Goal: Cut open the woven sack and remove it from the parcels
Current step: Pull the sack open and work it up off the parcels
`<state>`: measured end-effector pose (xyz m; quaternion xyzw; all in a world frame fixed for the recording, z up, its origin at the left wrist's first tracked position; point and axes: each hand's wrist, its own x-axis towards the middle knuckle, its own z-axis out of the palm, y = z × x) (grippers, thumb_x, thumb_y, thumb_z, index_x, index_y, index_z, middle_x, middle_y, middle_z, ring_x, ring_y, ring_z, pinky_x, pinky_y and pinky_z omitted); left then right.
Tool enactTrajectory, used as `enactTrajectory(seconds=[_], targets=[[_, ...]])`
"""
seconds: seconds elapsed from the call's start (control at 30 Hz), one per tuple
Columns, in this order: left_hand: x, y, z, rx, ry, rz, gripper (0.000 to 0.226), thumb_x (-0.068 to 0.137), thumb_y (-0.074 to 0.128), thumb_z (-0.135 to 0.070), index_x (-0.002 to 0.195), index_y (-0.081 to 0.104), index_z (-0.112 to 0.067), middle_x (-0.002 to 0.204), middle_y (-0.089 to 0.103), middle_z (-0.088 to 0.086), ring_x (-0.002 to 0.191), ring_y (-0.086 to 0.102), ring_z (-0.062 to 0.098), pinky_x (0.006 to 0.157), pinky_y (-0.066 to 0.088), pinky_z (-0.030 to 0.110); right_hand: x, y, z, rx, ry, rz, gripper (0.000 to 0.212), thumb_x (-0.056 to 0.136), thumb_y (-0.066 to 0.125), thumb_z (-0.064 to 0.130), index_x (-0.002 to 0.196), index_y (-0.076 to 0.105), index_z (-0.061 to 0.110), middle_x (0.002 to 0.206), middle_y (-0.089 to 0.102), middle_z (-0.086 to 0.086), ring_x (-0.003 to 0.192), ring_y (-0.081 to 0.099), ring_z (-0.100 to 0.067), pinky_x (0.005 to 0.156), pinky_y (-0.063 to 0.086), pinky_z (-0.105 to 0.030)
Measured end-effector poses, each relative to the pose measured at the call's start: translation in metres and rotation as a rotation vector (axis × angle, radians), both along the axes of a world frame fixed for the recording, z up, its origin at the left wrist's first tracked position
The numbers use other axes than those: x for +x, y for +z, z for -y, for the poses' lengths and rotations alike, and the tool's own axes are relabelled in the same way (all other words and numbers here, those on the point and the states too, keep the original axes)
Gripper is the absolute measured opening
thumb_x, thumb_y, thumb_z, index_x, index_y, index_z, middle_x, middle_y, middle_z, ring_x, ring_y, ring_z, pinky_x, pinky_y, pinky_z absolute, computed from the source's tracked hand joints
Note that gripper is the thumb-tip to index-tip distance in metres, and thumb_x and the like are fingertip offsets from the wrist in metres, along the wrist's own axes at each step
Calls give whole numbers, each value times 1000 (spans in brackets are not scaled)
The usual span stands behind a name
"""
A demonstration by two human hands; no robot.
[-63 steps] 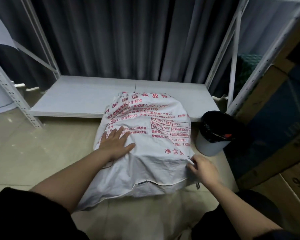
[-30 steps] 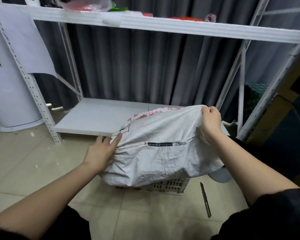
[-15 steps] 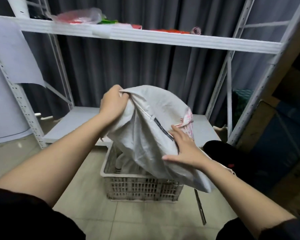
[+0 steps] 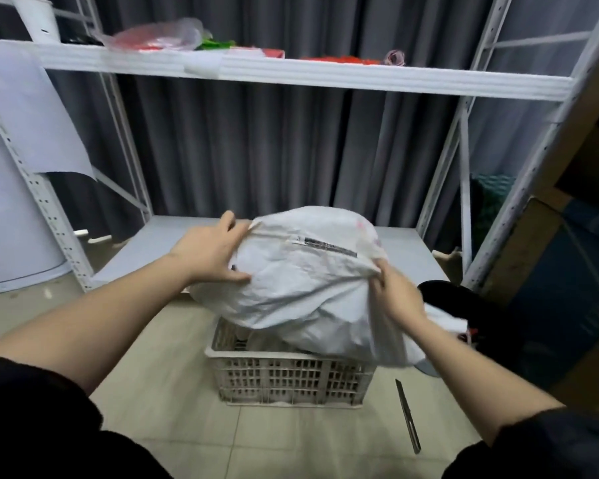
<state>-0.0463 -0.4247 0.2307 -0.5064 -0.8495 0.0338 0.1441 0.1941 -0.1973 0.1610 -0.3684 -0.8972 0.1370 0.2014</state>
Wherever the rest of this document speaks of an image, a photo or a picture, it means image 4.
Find white cup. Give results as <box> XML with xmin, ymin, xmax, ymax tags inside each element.
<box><xmin>9</xmin><ymin>0</ymin><xmax>62</xmax><ymax>45</ymax></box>

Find person's right hand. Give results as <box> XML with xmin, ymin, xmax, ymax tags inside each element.
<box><xmin>369</xmin><ymin>258</ymin><xmax>429</xmax><ymax>338</ymax></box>

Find grey curtain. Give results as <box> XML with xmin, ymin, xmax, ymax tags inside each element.
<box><xmin>0</xmin><ymin>0</ymin><xmax>599</xmax><ymax>255</ymax></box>

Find white cylindrical appliance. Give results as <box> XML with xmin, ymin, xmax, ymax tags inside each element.
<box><xmin>0</xmin><ymin>102</ymin><xmax>73</xmax><ymax>295</ymax></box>

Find white plastic crate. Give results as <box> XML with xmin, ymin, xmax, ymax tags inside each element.
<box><xmin>204</xmin><ymin>316</ymin><xmax>377</xmax><ymax>409</ymax></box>

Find black utility knife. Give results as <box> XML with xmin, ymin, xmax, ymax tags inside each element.
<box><xmin>395</xmin><ymin>379</ymin><xmax>422</xmax><ymax>455</ymax></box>

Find person's left hand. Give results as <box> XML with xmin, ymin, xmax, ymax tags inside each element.
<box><xmin>170</xmin><ymin>211</ymin><xmax>253</xmax><ymax>286</ymax></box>

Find blue plastic sheet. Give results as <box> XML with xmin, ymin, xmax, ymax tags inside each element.
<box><xmin>509</xmin><ymin>194</ymin><xmax>599</xmax><ymax>390</ymax></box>

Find white plastic parcel bag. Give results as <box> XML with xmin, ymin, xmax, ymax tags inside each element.
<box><xmin>188</xmin><ymin>206</ymin><xmax>468</xmax><ymax>368</ymax></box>

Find green mesh net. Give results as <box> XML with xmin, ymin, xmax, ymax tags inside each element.
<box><xmin>470</xmin><ymin>173</ymin><xmax>516</xmax><ymax>245</ymax></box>

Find black round bin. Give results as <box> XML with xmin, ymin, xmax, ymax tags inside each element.
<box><xmin>417</xmin><ymin>280</ymin><xmax>522</xmax><ymax>380</ymax></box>

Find clear plastic bag red contents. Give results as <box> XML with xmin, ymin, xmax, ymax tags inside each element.
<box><xmin>95</xmin><ymin>18</ymin><xmax>213</xmax><ymax>52</ymax></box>

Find person's right forearm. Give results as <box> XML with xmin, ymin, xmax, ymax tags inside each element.
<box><xmin>410</xmin><ymin>316</ymin><xmax>566</xmax><ymax>446</ymax></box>

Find person's left forearm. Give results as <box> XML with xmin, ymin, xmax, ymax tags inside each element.
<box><xmin>0</xmin><ymin>251</ymin><xmax>193</xmax><ymax>397</ymax></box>

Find white metal shelving rack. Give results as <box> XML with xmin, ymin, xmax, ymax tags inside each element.
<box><xmin>0</xmin><ymin>0</ymin><xmax>599</xmax><ymax>295</ymax></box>

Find brown cardboard box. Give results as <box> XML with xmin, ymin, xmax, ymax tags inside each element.
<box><xmin>479</xmin><ymin>80</ymin><xmax>599</xmax><ymax>419</ymax></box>

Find red flat packet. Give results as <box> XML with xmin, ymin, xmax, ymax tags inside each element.
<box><xmin>230</xmin><ymin>47</ymin><xmax>286</xmax><ymax>60</ymax></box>

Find white paper sheet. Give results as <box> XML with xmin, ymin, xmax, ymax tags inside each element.
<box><xmin>0</xmin><ymin>45</ymin><xmax>97</xmax><ymax>181</ymax></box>

